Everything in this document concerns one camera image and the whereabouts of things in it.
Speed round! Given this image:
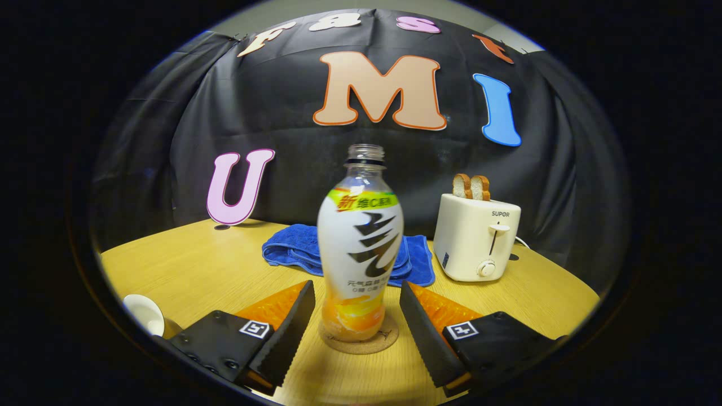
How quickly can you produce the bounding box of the black backdrop cloth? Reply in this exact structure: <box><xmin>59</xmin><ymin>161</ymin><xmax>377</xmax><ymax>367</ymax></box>
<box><xmin>90</xmin><ymin>8</ymin><xmax>629</xmax><ymax>294</ymax></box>

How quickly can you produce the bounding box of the white label water bottle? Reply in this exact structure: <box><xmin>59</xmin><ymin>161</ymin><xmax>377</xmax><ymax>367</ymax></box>
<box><xmin>316</xmin><ymin>144</ymin><xmax>404</xmax><ymax>343</ymax></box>

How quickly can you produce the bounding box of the folded blue towel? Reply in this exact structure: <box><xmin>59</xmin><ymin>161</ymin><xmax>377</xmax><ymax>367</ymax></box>
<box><xmin>262</xmin><ymin>224</ymin><xmax>436</xmax><ymax>288</ymax></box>

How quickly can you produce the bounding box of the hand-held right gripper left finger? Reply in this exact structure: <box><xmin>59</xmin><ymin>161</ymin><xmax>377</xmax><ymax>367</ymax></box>
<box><xmin>168</xmin><ymin>280</ymin><xmax>316</xmax><ymax>396</ymax></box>

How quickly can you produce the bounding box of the yellow ceramic teacup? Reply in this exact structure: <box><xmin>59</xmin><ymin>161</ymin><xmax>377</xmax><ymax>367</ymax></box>
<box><xmin>122</xmin><ymin>294</ymin><xmax>184</xmax><ymax>339</ymax></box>

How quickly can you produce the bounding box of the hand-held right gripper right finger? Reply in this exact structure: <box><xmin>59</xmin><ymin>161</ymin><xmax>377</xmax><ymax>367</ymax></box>
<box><xmin>399</xmin><ymin>281</ymin><xmax>567</xmax><ymax>398</ymax></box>

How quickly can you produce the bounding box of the round cork coaster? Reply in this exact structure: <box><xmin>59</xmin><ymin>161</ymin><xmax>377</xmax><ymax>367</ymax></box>
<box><xmin>318</xmin><ymin>313</ymin><xmax>400</xmax><ymax>355</ymax></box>

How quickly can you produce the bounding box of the cream toaster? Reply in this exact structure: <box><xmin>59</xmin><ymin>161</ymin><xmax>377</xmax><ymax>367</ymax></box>
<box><xmin>433</xmin><ymin>193</ymin><xmax>522</xmax><ymax>283</ymax></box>

